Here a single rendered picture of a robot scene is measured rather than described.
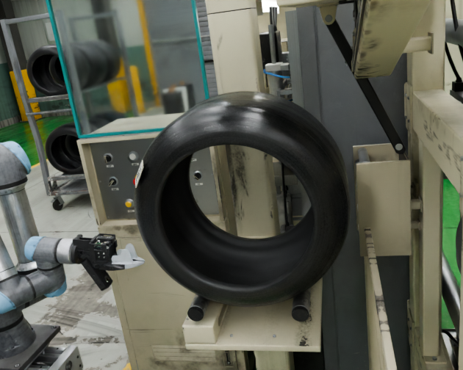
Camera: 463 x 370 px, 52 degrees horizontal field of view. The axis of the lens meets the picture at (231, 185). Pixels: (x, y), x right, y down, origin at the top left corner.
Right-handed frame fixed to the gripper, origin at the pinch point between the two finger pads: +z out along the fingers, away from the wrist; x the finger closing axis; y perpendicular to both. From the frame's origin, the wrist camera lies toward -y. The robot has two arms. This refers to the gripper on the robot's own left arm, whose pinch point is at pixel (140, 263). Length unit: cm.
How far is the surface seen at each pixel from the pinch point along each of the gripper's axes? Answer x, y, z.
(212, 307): -3.4, -10.2, 22.3
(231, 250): 14.6, -1.1, 24.5
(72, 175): 302, -86, -195
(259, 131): -11, 44, 36
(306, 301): -8.3, -1.7, 48.5
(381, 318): -27, 9, 65
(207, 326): -11.8, -10.3, 22.8
